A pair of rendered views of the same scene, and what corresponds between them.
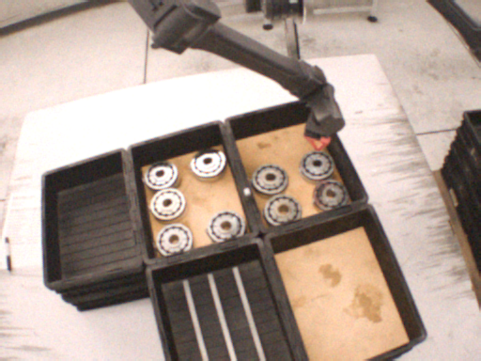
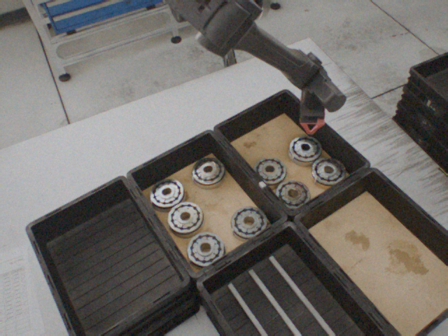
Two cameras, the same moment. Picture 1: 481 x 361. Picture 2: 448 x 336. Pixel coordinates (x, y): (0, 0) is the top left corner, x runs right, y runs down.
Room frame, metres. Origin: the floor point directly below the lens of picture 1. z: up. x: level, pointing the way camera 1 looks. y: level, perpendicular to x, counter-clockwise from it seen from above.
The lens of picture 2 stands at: (0.04, 0.30, 1.91)
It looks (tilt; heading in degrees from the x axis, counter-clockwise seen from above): 53 degrees down; 338
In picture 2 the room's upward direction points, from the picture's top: 5 degrees counter-clockwise
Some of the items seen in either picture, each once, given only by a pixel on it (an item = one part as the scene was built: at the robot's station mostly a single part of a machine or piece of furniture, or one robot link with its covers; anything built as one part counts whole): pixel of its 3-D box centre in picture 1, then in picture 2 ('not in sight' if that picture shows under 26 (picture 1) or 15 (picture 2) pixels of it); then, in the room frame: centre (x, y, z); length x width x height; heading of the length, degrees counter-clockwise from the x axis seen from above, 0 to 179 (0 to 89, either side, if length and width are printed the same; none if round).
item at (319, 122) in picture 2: (319, 135); (311, 120); (0.70, -0.22, 1.01); 0.07 x 0.07 x 0.09; 58
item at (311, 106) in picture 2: (322, 113); (313, 97); (0.72, -0.23, 1.08); 0.10 x 0.07 x 0.07; 148
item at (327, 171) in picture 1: (317, 164); (305, 148); (0.72, -0.22, 0.86); 0.10 x 0.10 x 0.01
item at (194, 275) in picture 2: (186, 188); (203, 197); (0.66, 0.15, 0.92); 0.40 x 0.30 x 0.02; 8
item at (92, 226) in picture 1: (92, 225); (110, 262); (0.63, 0.44, 0.87); 0.40 x 0.30 x 0.11; 8
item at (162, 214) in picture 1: (167, 204); (185, 217); (0.66, 0.21, 0.86); 0.10 x 0.10 x 0.01
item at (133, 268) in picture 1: (85, 216); (104, 253); (0.63, 0.44, 0.92); 0.40 x 0.30 x 0.02; 8
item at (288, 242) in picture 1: (342, 296); (382, 255); (0.31, -0.20, 0.87); 0.40 x 0.30 x 0.11; 8
